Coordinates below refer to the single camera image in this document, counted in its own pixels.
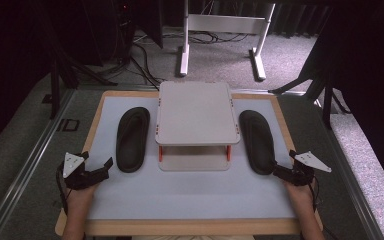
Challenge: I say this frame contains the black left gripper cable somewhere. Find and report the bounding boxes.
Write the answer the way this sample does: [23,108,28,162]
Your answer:
[55,163,70,216]

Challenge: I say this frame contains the black floor cables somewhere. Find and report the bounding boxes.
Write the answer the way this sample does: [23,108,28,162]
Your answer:
[126,29,251,92]

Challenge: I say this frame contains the dark equipment rack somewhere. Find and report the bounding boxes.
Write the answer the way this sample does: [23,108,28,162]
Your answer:
[79,0,165,67]

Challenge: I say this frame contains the black floor bracket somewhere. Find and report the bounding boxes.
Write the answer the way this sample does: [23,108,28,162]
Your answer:
[57,118,81,133]

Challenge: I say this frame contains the dark curtain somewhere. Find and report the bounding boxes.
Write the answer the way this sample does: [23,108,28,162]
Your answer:
[308,0,384,196]

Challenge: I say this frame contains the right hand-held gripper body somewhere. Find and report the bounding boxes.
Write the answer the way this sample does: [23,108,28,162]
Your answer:
[283,150,333,187]

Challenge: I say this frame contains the white two-tier shoe rack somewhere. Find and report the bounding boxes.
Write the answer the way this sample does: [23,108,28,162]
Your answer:
[154,80,241,172]

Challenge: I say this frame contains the white desk frame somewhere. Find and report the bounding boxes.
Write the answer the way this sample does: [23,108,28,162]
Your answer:
[178,0,277,82]

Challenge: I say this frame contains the metal floor rail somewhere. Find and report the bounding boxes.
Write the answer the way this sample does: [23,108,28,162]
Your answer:
[0,89,76,240]
[311,98,384,240]

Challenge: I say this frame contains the person's right hand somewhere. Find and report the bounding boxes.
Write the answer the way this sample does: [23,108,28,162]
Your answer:
[283,181,315,209]

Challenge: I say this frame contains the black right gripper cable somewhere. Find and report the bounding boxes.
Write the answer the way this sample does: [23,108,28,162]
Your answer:
[309,178,322,216]

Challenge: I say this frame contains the black metal stand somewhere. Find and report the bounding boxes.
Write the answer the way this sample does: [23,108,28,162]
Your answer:
[267,64,352,130]

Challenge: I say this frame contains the person's left hand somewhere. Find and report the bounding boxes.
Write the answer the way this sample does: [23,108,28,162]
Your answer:
[64,183,98,210]

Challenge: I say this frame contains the black tripod stand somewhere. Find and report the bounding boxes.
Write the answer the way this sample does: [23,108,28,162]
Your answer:
[41,29,118,120]

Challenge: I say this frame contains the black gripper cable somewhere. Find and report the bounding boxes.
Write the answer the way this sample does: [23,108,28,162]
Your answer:
[55,163,70,216]
[309,178,322,216]

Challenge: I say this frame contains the black slipper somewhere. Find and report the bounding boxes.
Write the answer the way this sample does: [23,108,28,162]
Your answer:
[238,109,277,176]
[115,106,151,174]

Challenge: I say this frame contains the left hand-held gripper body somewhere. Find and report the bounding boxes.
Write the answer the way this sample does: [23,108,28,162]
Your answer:
[62,151,110,191]

